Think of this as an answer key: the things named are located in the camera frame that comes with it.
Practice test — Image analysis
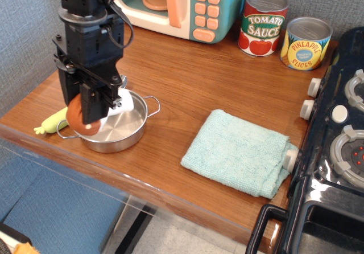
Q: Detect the teal toy microwave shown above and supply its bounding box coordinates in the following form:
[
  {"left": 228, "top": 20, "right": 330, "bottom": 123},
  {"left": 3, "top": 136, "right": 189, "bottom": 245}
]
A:
[{"left": 115, "top": 0, "right": 244, "bottom": 44}]

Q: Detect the silver metal spoon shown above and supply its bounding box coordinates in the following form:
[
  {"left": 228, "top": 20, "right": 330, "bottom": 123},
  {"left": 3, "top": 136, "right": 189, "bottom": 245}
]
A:
[{"left": 120, "top": 75, "right": 128, "bottom": 88}]

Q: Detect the pineapple slices can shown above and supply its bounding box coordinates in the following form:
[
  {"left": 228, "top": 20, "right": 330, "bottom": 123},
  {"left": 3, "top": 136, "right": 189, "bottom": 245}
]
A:
[{"left": 280, "top": 17, "right": 333, "bottom": 71}]

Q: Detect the tomato sauce can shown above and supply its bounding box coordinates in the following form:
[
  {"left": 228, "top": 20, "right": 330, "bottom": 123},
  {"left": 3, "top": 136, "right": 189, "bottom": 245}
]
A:
[{"left": 238, "top": 0, "right": 289, "bottom": 56}]

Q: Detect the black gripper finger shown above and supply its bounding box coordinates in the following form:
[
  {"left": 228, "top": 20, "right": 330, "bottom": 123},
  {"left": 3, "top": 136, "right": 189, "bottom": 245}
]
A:
[
  {"left": 80, "top": 83, "right": 122, "bottom": 124},
  {"left": 58, "top": 68, "right": 80, "bottom": 106}
]

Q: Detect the yellow-green plush vegetable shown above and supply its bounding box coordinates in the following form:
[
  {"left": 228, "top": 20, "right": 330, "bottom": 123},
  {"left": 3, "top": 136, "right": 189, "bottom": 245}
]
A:
[{"left": 34, "top": 107, "right": 68, "bottom": 134}]

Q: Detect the black cable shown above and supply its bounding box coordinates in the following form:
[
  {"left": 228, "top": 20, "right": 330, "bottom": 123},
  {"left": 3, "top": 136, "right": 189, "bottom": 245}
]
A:
[{"left": 101, "top": 0, "right": 135, "bottom": 50}]

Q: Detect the silver metal pot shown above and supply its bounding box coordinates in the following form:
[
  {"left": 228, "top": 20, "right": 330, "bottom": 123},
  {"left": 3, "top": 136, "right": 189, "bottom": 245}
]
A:
[{"left": 56, "top": 88, "right": 161, "bottom": 153}]

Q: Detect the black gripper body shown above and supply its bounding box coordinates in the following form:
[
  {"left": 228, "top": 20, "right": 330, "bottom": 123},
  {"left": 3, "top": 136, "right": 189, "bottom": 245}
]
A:
[{"left": 52, "top": 11, "right": 126, "bottom": 106}]

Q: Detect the black toy stove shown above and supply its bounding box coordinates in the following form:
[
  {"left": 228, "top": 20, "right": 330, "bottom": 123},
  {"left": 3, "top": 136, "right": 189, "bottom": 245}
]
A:
[{"left": 246, "top": 27, "right": 363, "bottom": 253}]

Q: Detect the orange plush object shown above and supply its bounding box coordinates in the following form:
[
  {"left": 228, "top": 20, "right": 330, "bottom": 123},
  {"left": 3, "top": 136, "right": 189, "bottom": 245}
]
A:
[{"left": 13, "top": 243, "right": 40, "bottom": 254}]

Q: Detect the light teal folded cloth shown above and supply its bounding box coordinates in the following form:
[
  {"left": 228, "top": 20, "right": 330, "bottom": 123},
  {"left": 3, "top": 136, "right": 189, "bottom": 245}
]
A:
[{"left": 181, "top": 109, "right": 297, "bottom": 199}]

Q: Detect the plush brown white mushroom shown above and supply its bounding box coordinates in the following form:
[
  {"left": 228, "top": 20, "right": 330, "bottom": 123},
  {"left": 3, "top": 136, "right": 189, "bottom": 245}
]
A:
[{"left": 66, "top": 88, "right": 134, "bottom": 136}]

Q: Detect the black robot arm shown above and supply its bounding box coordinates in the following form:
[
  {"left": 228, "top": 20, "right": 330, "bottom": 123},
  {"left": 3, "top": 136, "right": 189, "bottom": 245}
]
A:
[{"left": 53, "top": 0, "right": 125, "bottom": 124}]

